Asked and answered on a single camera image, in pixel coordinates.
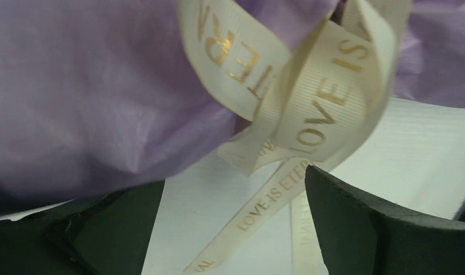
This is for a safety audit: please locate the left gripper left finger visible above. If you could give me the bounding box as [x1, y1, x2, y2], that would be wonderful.
[0, 182, 164, 274]

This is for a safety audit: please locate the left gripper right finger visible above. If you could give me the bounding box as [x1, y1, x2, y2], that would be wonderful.
[305, 166, 465, 274]

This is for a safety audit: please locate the pink purple wrapping paper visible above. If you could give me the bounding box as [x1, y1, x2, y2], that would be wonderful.
[0, 0, 465, 217]

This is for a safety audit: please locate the cream ribbon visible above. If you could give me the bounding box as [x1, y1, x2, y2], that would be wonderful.
[177, 1, 412, 274]

